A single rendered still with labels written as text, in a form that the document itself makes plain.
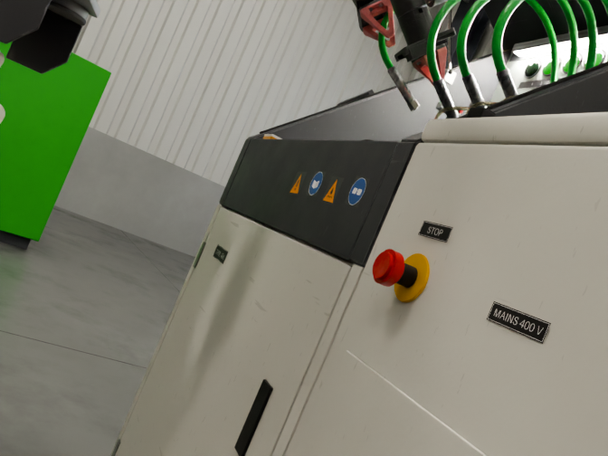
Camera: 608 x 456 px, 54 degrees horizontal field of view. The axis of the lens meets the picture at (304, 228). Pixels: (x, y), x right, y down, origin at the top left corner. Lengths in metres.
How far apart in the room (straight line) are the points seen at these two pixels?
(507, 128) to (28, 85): 3.73
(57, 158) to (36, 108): 0.34
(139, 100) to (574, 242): 7.16
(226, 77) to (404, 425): 7.41
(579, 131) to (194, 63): 7.28
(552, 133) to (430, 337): 0.21
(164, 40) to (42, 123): 3.69
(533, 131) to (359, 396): 0.30
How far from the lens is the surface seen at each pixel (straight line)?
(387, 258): 0.58
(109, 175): 7.47
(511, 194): 0.55
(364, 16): 1.25
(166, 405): 1.18
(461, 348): 0.53
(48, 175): 4.20
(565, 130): 0.54
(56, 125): 4.18
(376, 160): 0.76
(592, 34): 1.16
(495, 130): 0.61
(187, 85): 7.65
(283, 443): 0.74
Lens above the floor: 0.79
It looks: 1 degrees up
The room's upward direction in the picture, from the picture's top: 23 degrees clockwise
